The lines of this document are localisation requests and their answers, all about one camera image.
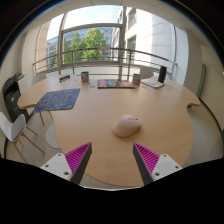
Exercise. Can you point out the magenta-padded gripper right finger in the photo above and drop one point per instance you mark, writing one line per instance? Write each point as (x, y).
(148, 159)

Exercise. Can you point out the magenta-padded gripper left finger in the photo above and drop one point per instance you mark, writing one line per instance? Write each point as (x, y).
(77, 159)

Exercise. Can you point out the beige computer mouse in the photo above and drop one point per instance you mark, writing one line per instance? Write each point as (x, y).
(126, 126)

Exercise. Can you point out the dark blue patterned mouse pad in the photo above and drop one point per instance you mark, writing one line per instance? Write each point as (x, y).
(57, 99)

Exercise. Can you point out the white chair with wooden legs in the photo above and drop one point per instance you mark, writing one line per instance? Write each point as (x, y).
(11, 128)

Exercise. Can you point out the printed mug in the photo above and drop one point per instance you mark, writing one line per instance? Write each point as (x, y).
(136, 79)
(84, 77)

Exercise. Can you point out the black and blue box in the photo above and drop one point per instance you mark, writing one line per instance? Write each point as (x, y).
(64, 78)

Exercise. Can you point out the red and grey magazine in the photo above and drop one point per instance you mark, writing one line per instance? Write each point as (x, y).
(115, 83)

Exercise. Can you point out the black upright speaker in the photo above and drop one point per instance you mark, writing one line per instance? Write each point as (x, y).
(162, 74)

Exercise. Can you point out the black office printer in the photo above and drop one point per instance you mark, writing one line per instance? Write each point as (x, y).
(14, 96)

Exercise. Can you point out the metal balcony railing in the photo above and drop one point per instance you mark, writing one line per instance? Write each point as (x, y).
(100, 49)

